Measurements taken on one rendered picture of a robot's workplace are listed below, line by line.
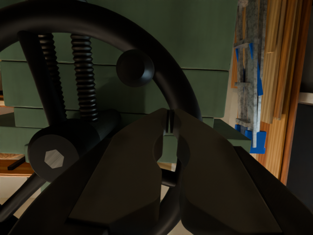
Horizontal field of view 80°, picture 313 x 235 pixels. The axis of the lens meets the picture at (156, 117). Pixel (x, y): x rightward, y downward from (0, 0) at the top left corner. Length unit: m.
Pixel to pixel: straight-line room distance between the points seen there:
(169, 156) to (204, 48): 0.22
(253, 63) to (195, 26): 0.87
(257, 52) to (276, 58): 0.56
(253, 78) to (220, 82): 0.85
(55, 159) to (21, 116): 0.27
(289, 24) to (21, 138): 1.73
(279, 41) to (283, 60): 0.15
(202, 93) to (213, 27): 0.12
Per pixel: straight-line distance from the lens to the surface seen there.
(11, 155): 0.54
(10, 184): 3.92
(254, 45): 1.22
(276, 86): 1.79
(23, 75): 0.45
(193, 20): 0.38
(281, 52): 1.80
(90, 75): 0.26
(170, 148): 0.39
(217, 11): 0.39
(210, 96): 0.37
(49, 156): 0.21
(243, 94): 1.41
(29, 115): 0.46
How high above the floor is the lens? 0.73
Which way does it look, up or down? 11 degrees up
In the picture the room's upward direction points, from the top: 177 degrees counter-clockwise
